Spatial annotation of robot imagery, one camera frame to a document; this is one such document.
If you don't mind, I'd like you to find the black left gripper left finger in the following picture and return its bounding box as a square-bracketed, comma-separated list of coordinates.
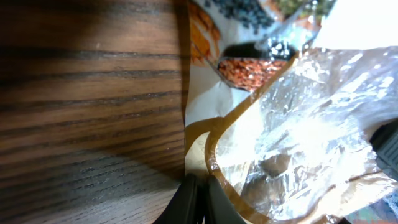
[153, 174, 198, 224]

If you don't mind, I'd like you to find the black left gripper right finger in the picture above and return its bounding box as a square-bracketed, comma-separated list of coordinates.
[205, 175, 246, 224]

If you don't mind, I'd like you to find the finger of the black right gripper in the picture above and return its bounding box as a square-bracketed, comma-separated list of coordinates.
[370, 120, 398, 180]

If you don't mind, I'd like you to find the clear snack pouch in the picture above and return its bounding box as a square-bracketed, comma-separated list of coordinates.
[185, 0, 397, 223]

